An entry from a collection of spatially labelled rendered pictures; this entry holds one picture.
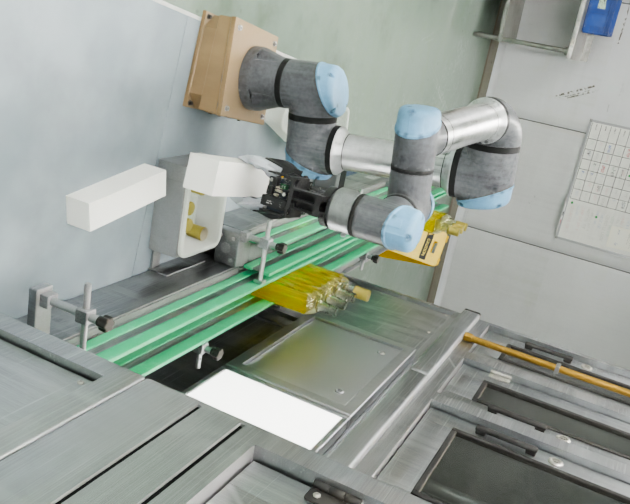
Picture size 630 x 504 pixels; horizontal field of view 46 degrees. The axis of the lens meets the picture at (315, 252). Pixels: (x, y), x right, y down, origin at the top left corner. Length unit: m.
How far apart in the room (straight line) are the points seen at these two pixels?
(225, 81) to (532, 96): 6.11
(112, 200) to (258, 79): 0.45
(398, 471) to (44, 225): 0.88
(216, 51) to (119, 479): 1.13
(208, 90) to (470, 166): 0.61
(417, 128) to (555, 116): 6.40
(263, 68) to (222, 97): 0.12
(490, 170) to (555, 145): 6.04
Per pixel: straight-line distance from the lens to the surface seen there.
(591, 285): 7.83
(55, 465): 0.85
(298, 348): 1.97
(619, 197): 7.63
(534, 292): 7.93
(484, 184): 1.62
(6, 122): 1.39
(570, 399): 2.19
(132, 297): 1.66
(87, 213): 1.51
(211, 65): 1.74
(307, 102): 1.71
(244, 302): 1.95
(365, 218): 1.21
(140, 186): 1.61
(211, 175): 1.27
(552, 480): 1.81
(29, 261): 1.52
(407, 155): 1.27
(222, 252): 1.92
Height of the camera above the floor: 1.75
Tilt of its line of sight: 22 degrees down
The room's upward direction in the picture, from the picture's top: 108 degrees clockwise
